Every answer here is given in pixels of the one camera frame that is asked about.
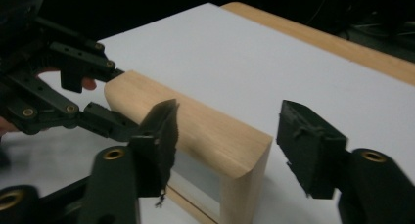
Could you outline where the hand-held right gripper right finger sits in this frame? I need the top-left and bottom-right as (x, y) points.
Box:
(276, 100), (415, 224)

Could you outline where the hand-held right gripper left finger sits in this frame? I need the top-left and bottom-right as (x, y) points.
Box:
(77, 99), (180, 224)

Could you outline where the wooden photo frame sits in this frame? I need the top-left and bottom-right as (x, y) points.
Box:
(104, 69), (273, 224)

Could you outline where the white board sheet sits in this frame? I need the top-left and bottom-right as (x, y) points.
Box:
(0, 2), (415, 224)

